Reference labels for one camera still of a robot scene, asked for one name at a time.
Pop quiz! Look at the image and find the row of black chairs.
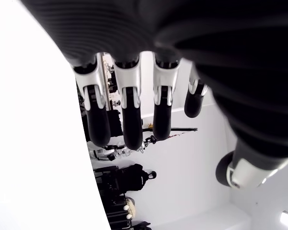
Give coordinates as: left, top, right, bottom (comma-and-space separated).
93, 166, 151, 230

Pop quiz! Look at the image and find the silver standing humanoid robot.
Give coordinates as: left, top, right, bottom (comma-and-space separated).
92, 141, 144, 161

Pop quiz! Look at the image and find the beige plush toy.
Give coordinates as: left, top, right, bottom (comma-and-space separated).
123, 196, 139, 220

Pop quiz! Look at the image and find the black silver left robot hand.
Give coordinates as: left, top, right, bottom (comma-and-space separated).
21, 0, 288, 190

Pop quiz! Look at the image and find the mannequin in black jacket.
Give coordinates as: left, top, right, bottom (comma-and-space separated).
120, 164, 158, 192

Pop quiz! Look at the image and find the black tripod stand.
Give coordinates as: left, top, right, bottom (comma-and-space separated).
141, 126, 199, 146

